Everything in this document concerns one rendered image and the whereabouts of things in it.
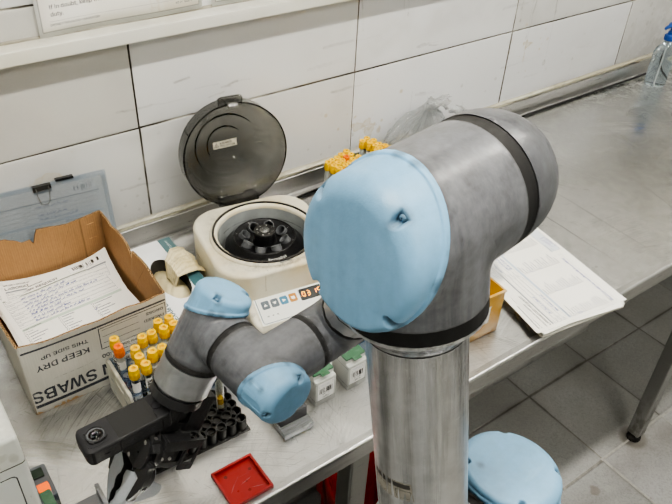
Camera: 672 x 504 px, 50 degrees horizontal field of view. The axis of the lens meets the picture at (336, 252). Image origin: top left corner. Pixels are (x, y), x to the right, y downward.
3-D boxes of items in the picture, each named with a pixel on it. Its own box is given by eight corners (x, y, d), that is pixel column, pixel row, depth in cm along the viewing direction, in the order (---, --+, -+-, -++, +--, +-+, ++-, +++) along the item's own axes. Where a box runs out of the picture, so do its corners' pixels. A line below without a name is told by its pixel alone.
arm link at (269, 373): (338, 350, 84) (277, 298, 90) (264, 400, 78) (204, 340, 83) (332, 391, 89) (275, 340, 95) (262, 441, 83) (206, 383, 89)
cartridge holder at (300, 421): (285, 441, 113) (285, 427, 111) (256, 404, 118) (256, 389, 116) (313, 426, 115) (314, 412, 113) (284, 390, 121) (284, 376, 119)
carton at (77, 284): (34, 418, 114) (12, 351, 105) (-16, 315, 132) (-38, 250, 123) (177, 356, 126) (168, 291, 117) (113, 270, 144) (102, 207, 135)
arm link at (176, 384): (180, 379, 87) (152, 339, 92) (166, 408, 88) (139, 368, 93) (229, 378, 92) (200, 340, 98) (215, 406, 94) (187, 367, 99)
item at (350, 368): (346, 390, 122) (349, 363, 117) (330, 373, 125) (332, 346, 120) (365, 381, 124) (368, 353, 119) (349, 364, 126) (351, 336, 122)
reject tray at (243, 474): (233, 510, 103) (233, 507, 102) (210, 476, 107) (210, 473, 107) (273, 487, 106) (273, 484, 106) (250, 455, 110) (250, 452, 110)
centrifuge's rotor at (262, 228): (242, 291, 132) (240, 261, 128) (214, 245, 143) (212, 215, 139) (317, 270, 138) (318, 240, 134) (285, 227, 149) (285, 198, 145)
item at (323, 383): (315, 407, 118) (316, 379, 114) (299, 389, 121) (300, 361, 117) (335, 397, 120) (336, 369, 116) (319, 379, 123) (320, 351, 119)
